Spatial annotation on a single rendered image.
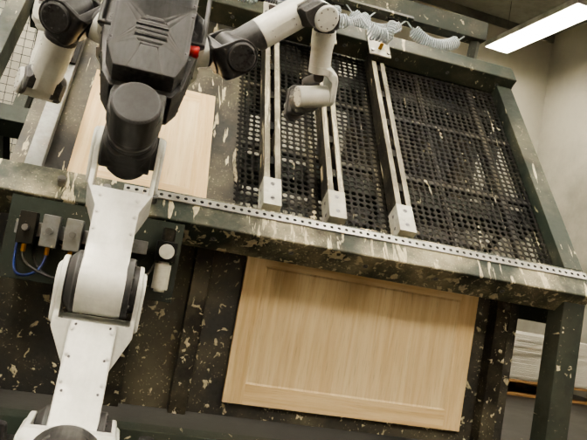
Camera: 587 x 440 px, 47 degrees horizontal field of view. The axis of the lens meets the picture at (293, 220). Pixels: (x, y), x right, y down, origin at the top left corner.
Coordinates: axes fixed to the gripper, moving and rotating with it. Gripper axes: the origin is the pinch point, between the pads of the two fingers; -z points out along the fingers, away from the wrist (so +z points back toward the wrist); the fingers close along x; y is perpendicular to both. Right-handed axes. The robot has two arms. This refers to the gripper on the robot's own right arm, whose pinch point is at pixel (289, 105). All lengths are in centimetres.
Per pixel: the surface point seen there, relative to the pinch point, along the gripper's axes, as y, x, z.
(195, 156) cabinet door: 27.4, -23.2, -8.5
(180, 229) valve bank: 33, -48, 15
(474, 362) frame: -88, -80, 6
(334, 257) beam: -17, -49, 19
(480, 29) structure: -125, 79, -81
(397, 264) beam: -38, -48, 24
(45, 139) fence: 75, -27, -7
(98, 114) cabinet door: 60, -15, -20
